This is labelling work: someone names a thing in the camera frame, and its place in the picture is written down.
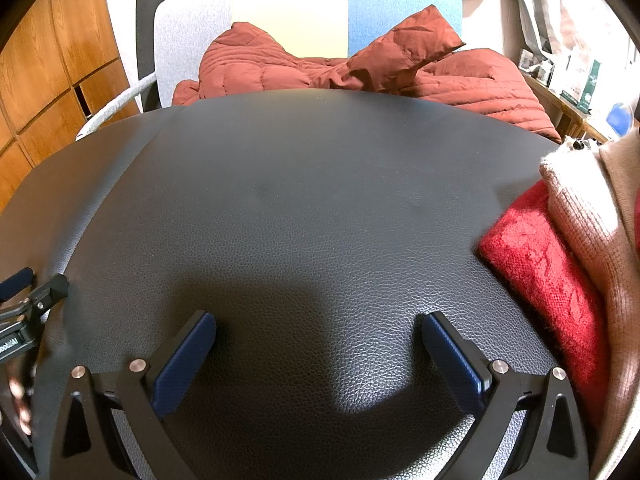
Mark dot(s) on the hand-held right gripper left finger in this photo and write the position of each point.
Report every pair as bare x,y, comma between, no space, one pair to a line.
185,365

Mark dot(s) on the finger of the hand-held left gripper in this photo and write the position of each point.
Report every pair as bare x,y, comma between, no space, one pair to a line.
47,295
17,282

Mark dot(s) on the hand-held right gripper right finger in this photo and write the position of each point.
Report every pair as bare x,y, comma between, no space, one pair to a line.
452,360

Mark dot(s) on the red fuzzy sweater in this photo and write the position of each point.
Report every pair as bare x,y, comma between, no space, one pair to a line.
540,270

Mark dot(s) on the pale knit sweater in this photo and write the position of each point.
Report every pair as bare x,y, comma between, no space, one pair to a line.
590,220

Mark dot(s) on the wooden wardrobe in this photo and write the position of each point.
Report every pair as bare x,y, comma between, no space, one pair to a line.
40,85

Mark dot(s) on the tan cloth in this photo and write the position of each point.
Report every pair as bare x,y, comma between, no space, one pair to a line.
625,170

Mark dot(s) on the wooden desk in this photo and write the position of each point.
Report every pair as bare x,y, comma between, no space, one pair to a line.
560,105

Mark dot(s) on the green white box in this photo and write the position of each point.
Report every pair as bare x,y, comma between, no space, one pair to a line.
594,85

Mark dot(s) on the white carton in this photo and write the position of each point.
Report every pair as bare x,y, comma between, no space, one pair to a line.
572,72

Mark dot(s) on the rust quilted jacket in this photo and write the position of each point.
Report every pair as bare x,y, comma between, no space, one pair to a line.
250,55

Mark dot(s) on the grey yellow blue office chair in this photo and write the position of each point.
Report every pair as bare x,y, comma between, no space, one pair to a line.
200,20

